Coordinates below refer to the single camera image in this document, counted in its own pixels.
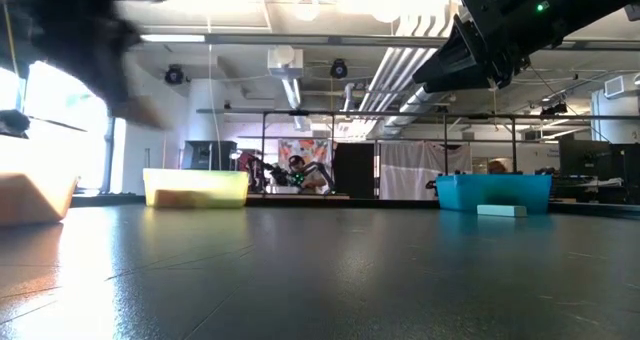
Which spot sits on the blue plastic bin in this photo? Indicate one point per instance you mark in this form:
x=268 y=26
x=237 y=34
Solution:
x=520 y=190

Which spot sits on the white curtain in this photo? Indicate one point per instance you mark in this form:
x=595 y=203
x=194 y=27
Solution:
x=410 y=167

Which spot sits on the red background object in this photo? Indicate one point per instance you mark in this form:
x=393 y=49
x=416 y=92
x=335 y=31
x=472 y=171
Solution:
x=248 y=162

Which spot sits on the white ceiling light strip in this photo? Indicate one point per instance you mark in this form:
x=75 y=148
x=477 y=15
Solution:
x=172 y=38

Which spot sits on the silver ventilation duct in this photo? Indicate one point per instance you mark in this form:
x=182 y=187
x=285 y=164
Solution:
x=415 y=105

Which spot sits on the black table mat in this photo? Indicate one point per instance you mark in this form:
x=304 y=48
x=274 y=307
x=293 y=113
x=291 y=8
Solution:
x=320 y=280

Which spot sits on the black pipe frame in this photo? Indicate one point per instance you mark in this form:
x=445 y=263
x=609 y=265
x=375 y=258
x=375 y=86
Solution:
x=350 y=113

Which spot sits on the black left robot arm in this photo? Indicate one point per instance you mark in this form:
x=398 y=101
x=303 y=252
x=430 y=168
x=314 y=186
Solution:
x=75 y=5

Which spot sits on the black ceiling camera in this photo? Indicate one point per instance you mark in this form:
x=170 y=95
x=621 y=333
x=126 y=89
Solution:
x=339 y=68
x=174 y=74

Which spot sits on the white wall vent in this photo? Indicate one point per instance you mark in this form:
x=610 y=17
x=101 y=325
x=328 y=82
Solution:
x=614 y=86

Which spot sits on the white ceiling unit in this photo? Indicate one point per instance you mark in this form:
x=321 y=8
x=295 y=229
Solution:
x=285 y=62

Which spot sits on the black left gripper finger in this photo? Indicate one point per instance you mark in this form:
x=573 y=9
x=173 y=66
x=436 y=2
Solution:
x=115 y=87

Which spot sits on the black panel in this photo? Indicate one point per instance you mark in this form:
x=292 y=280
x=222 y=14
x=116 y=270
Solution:
x=354 y=170

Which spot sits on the person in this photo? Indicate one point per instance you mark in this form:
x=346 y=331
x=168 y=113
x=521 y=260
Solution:
x=312 y=180
x=497 y=166

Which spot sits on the light blue rectangular block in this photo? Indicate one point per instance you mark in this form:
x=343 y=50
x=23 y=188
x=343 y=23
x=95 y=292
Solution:
x=501 y=210

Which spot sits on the bright window pane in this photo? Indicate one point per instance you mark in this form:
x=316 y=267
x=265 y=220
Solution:
x=7 y=90
x=65 y=145

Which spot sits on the colourful wall poster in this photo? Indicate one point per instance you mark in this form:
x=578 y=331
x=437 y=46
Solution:
x=320 y=150

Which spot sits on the yellow plastic bin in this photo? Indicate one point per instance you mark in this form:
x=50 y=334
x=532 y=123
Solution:
x=200 y=185

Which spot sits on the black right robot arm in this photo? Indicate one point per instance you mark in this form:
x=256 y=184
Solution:
x=590 y=5

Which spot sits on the black background robot arm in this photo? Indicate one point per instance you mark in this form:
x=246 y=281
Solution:
x=320 y=169
x=272 y=172

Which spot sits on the black monitor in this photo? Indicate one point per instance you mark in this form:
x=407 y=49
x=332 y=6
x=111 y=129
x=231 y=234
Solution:
x=632 y=170
x=585 y=157

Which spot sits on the grey ceiling beam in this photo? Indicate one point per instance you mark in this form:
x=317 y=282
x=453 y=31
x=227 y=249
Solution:
x=325 y=40

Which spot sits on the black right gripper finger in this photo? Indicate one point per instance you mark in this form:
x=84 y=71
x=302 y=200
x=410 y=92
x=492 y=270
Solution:
x=465 y=60
x=465 y=85

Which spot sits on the orange plastic bin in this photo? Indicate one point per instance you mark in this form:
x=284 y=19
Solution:
x=35 y=200

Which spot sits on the black track light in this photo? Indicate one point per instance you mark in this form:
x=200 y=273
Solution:
x=553 y=109

